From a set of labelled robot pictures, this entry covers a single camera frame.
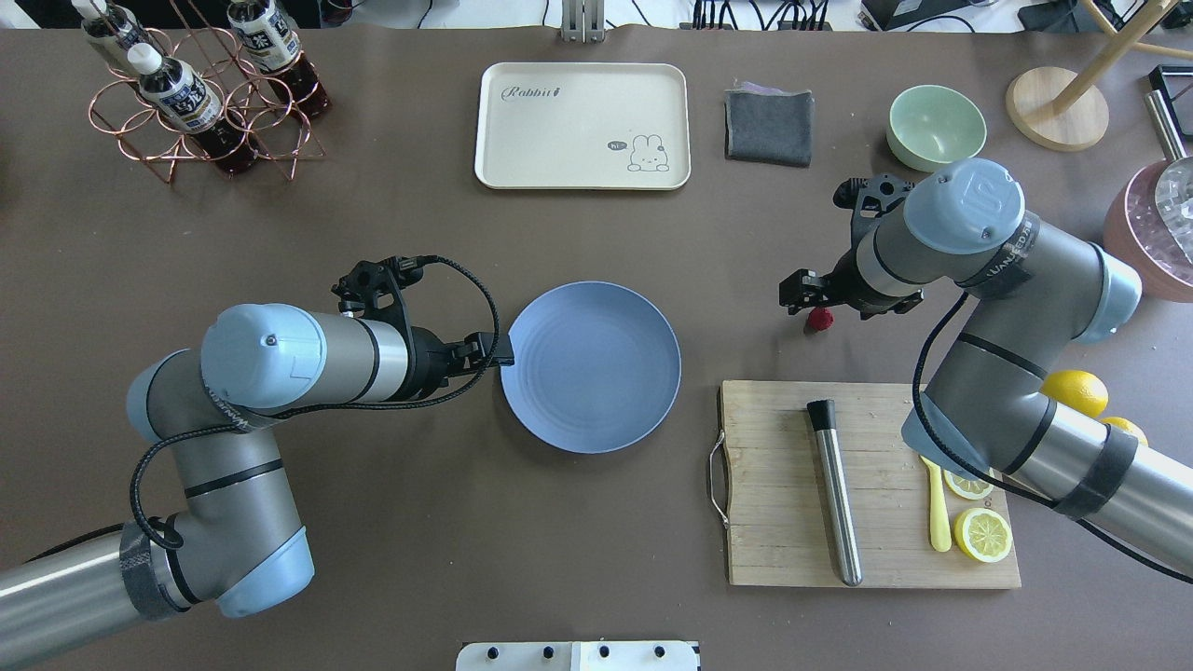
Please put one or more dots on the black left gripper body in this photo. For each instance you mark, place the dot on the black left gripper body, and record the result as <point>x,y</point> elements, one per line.
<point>428,362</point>

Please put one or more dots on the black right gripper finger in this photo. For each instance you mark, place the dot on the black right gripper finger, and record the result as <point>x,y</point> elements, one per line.
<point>804,289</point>

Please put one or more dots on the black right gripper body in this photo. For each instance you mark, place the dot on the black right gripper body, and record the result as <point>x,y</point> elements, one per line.
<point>846,282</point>

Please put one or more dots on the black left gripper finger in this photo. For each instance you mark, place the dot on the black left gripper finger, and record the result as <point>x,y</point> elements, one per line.
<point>498,350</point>

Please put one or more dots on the red strawberry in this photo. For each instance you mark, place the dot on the red strawberry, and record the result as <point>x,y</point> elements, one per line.
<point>819,320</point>

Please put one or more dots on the blue round plate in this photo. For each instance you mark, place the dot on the blue round plate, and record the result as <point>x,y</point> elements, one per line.
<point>597,367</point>

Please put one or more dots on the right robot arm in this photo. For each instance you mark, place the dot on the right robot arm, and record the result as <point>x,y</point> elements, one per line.
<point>1037,289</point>

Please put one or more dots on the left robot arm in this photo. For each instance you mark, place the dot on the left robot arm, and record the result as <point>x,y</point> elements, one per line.
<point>240,541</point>

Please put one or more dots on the steel muddler black tip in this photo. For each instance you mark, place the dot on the steel muddler black tip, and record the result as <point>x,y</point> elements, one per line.
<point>822,415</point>

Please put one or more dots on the grey folded cloth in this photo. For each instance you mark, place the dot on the grey folded cloth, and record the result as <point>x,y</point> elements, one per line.
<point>772,126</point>

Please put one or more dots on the light green bowl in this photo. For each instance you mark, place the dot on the light green bowl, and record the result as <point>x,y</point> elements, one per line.
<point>930,127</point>

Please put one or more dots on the cream rabbit tray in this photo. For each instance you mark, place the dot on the cream rabbit tray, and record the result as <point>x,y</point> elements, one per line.
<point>583,126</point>

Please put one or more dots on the lemon slice upper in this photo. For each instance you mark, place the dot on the lemon slice upper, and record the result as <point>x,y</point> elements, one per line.
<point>967,489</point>

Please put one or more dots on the lemon slice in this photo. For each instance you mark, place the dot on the lemon slice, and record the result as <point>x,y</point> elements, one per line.
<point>983,534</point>
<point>967,489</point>

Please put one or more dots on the wooden cutting board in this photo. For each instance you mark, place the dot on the wooden cutting board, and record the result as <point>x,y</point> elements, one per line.
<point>778,534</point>

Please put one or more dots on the whole lemon upper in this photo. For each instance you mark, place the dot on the whole lemon upper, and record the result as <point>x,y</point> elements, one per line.
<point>1077,389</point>

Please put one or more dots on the whole lemon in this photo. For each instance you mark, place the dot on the whole lemon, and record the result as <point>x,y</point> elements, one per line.
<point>1077,389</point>
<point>1128,426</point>

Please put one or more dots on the yellow plastic knife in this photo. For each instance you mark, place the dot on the yellow plastic knife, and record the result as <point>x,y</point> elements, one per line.
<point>938,516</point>

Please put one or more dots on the lemon slice lower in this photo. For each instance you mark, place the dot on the lemon slice lower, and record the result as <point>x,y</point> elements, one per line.
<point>983,534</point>

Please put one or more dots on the wooden stand round base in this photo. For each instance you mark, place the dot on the wooden stand round base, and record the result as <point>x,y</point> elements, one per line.
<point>1062,110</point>

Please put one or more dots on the pink ice bowl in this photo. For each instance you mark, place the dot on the pink ice bowl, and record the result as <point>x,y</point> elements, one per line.
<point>1135,233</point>

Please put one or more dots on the whole lemon lower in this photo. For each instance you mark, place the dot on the whole lemon lower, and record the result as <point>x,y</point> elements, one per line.
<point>1128,426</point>

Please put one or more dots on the tea bottle bottom left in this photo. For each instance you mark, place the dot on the tea bottle bottom left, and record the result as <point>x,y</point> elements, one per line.
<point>186,101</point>

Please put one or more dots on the tea bottle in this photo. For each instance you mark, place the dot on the tea bottle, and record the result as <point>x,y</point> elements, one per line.
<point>186,101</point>
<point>112,31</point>
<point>272,43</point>

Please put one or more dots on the tea bottle top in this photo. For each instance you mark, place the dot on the tea bottle top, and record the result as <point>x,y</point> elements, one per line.
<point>272,43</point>

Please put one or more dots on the tea bottle bottom right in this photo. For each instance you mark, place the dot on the tea bottle bottom right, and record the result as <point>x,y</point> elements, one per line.
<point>112,31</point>

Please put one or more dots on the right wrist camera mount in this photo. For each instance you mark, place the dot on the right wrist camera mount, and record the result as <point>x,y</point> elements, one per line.
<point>869,199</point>

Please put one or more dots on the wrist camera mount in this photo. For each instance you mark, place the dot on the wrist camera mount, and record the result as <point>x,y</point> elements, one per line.
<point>373,290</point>
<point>869,199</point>

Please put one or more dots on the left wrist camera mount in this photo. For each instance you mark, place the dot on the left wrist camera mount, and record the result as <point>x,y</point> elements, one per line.
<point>373,290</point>

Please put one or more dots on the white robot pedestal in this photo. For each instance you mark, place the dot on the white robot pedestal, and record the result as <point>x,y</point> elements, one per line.
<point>581,655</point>

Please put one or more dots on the copper wire bottle rack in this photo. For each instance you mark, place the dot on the copper wire bottle rack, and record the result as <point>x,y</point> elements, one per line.
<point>198,33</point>

